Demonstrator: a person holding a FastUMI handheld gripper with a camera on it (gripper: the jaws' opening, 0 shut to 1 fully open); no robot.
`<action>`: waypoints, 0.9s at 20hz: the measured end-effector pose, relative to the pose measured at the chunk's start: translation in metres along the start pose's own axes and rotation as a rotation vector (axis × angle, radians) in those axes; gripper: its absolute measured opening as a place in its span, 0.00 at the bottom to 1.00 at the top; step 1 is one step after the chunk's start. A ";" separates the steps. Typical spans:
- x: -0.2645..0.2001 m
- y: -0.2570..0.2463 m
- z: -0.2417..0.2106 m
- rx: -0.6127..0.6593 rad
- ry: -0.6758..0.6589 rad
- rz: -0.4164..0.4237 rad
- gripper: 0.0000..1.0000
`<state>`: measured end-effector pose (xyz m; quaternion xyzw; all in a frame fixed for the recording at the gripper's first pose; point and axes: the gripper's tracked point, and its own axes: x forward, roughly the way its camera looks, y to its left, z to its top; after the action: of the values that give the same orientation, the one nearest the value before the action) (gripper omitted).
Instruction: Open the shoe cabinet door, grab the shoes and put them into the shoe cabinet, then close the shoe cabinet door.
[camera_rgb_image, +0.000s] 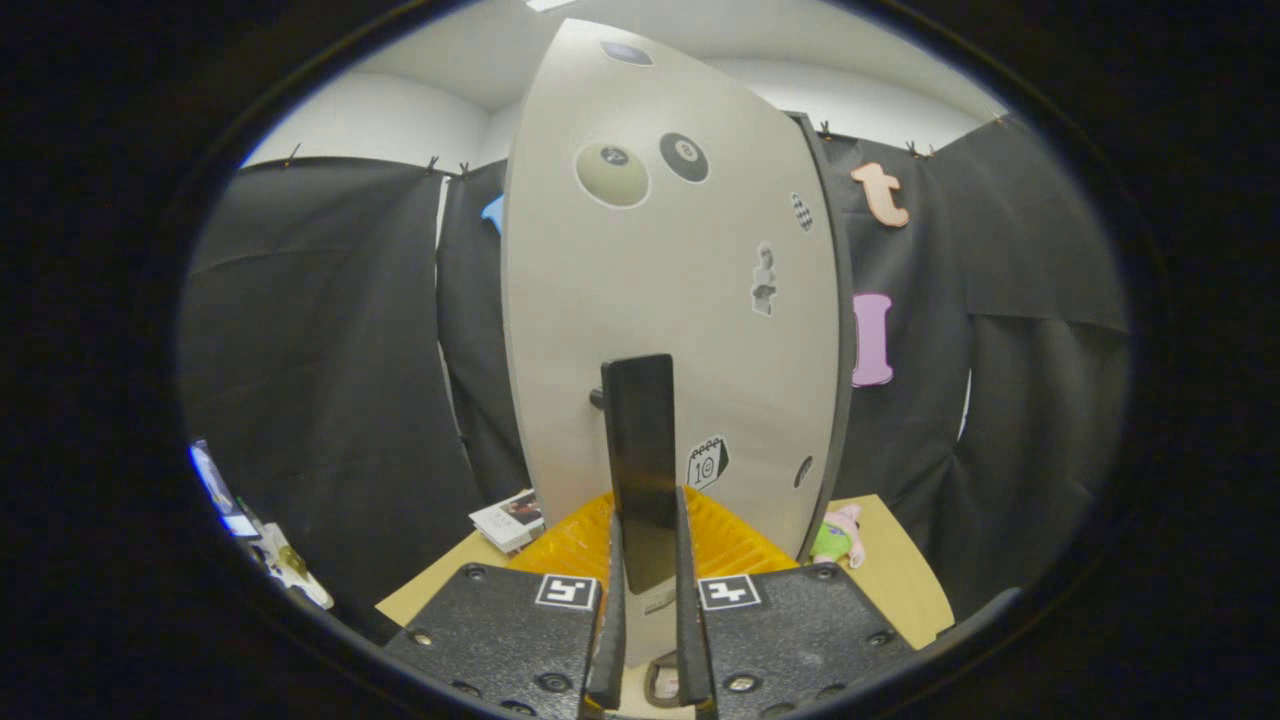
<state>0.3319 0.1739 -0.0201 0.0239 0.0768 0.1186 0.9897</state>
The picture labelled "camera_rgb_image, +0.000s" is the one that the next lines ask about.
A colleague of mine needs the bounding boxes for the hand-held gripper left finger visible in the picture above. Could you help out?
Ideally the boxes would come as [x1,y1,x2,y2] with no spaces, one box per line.
[385,490,629,720]

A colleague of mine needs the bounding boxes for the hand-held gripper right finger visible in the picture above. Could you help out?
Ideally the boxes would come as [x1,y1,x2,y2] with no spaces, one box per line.
[676,487,916,720]

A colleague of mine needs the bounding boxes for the brown fuzzy shoe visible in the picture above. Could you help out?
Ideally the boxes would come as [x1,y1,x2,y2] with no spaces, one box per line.
[645,655,683,709]

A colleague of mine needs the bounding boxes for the grey shoe cabinet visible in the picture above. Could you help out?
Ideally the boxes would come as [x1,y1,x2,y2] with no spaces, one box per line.
[790,110,859,563]

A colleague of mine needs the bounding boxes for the beige shoe cabinet door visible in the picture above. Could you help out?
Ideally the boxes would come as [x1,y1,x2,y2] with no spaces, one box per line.
[500,18,846,666]

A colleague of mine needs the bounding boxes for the white and black book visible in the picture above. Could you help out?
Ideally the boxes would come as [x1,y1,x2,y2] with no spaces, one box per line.
[468,488,546,554]

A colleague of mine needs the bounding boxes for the green and pink plush toy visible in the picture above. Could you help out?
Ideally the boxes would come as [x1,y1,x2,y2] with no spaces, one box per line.
[810,503,866,569]

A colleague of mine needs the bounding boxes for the pale cluttered items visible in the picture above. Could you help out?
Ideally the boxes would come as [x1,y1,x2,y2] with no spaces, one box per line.
[245,520,336,611]

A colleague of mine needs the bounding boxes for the black backdrop cloth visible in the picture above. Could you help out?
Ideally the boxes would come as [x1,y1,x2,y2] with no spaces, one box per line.
[183,110,1131,641]

